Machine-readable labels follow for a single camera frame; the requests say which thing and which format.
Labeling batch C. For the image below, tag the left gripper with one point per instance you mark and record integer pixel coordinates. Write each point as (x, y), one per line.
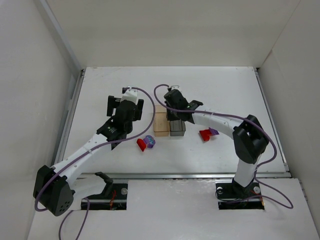
(111, 105)

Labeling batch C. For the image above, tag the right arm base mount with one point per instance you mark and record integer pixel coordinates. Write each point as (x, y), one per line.
(232, 196)

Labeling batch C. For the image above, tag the aluminium left frame post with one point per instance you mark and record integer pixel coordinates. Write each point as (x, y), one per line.
(58, 36)

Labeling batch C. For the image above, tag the purple round lego piece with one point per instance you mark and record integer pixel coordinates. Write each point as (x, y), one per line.
(149, 141)

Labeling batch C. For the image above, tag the red lego brick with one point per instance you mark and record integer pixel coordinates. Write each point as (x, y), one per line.
(142, 144)
(205, 135)

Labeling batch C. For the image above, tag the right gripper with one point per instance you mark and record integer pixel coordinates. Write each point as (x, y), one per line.
(172, 115)

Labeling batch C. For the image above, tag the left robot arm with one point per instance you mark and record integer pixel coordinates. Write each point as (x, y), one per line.
(54, 186)

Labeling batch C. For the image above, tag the purple lego brick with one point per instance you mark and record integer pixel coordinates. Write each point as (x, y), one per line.
(213, 132)

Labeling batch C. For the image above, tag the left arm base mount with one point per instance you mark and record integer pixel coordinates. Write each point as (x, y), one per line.
(113, 197)

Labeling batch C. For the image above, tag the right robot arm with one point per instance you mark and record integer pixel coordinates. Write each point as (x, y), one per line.
(249, 142)

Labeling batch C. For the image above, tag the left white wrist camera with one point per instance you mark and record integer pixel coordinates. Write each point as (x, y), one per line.
(129, 94)

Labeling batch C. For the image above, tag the grey transparent container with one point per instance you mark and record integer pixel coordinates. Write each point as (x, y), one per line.
(177, 128)

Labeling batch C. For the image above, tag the aluminium right edge rail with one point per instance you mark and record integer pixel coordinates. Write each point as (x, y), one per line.
(277, 142)

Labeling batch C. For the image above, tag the amber transparent container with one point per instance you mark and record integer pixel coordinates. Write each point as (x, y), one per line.
(161, 126)

